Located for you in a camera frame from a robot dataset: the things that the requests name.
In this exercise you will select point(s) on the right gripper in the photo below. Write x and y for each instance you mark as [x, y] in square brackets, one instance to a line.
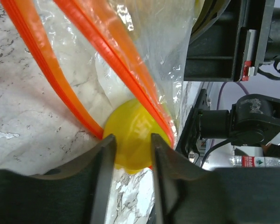
[228, 41]

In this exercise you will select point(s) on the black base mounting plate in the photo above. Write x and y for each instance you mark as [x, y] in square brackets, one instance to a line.
[190, 140]

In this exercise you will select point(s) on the plastic water bottle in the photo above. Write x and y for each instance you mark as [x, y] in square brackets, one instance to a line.
[255, 162]

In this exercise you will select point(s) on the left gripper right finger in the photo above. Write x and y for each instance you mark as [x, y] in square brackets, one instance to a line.
[182, 189]

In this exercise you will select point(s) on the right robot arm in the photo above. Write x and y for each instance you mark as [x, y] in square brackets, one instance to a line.
[254, 119]

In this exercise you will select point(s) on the zip bag with yellow fruit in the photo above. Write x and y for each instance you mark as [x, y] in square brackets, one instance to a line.
[98, 54]

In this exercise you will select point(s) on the fake banana bunch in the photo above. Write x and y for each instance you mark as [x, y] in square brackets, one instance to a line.
[132, 127]

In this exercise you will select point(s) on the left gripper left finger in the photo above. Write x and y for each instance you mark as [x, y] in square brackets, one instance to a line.
[77, 191]

